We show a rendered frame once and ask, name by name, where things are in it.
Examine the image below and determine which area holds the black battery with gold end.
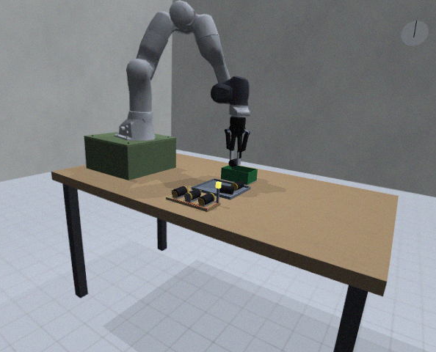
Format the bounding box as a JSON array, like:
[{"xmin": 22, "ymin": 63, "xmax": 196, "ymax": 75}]
[
  {"xmin": 219, "ymin": 185, "xmax": 234, "ymax": 194},
  {"xmin": 199, "ymin": 193, "xmax": 215, "ymax": 205},
  {"xmin": 231, "ymin": 180, "xmax": 244, "ymax": 191},
  {"xmin": 173, "ymin": 186, "xmax": 189, "ymax": 197},
  {"xmin": 228, "ymin": 158, "xmax": 237, "ymax": 167},
  {"xmin": 186, "ymin": 189, "xmax": 201, "ymax": 200}
]

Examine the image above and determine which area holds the light blue tray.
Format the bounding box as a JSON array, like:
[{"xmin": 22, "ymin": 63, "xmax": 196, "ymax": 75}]
[{"xmin": 192, "ymin": 178, "xmax": 250, "ymax": 199}]

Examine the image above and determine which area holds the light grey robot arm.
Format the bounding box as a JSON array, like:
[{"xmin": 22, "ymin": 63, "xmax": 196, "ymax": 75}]
[{"xmin": 115, "ymin": 1, "xmax": 250, "ymax": 141}]

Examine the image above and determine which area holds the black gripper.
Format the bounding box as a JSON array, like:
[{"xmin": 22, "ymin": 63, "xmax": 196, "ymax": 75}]
[{"xmin": 225, "ymin": 117, "xmax": 250, "ymax": 166}]

